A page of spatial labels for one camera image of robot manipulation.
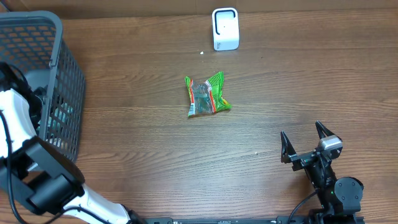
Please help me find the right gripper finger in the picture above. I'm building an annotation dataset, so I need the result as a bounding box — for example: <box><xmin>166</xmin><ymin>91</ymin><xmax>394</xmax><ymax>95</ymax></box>
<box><xmin>280</xmin><ymin>131</ymin><xmax>297</xmax><ymax>164</ymax></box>
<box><xmin>315</xmin><ymin>120</ymin><xmax>341</xmax><ymax>140</ymax></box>

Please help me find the green snack bag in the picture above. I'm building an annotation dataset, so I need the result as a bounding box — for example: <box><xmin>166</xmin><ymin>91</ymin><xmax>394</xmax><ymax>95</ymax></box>
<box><xmin>185</xmin><ymin>71</ymin><xmax>232</xmax><ymax>117</ymax></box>

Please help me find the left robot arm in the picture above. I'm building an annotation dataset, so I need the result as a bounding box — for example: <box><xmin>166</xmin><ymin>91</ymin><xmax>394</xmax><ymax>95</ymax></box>
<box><xmin>1</xmin><ymin>62</ymin><xmax>141</xmax><ymax>223</ymax></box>

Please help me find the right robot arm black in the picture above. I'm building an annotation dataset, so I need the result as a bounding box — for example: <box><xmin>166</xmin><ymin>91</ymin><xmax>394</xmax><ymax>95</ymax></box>
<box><xmin>280</xmin><ymin>121</ymin><xmax>364</xmax><ymax>223</ymax></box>

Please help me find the white barcode scanner stand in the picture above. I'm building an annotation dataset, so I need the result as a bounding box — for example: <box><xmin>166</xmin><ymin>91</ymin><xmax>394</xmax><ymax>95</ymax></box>
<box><xmin>211</xmin><ymin>7</ymin><xmax>240</xmax><ymax>51</ymax></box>

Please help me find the grey plastic mesh basket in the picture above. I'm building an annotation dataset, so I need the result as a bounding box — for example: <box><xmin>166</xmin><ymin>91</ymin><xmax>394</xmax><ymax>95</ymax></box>
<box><xmin>1</xmin><ymin>11</ymin><xmax>86</xmax><ymax>162</ymax></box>

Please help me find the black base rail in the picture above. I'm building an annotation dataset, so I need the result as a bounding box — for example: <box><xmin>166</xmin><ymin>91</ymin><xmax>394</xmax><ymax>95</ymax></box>
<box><xmin>144</xmin><ymin>215</ymin><xmax>365</xmax><ymax>224</ymax></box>

